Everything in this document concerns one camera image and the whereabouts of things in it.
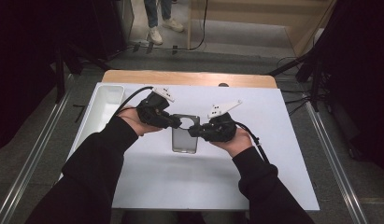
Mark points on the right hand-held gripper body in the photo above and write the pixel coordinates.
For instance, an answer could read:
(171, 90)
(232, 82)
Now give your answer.
(222, 124)

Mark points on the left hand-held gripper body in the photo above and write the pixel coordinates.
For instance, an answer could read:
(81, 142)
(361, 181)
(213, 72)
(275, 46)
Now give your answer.
(152, 110)

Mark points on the person's left hand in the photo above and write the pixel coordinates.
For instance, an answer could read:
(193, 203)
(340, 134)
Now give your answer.
(133, 121)

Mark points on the person's right hand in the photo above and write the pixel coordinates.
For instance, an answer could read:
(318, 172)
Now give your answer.
(238, 144)

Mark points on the white board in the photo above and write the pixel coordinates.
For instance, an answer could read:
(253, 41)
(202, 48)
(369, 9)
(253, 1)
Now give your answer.
(242, 149)

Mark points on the white plastic tray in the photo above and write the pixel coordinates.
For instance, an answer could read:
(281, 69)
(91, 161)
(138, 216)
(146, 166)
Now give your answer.
(102, 105)

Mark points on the black metal stand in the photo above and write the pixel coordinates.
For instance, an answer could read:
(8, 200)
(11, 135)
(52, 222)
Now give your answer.
(59, 74)
(314, 74)

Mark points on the light wooden cabinet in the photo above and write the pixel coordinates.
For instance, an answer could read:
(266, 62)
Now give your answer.
(242, 15)

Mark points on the metal floor rail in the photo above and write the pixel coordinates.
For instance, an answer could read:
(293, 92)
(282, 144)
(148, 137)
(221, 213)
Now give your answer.
(336, 161)
(27, 165)

